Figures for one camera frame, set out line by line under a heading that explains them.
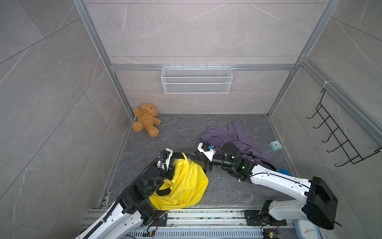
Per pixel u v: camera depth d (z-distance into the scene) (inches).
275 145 39.4
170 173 23.7
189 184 27.6
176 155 26.7
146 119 41.9
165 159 22.1
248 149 21.5
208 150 23.5
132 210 19.1
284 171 34.7
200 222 28.7
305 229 27.0
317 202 15.5
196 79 39.3
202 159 25.1
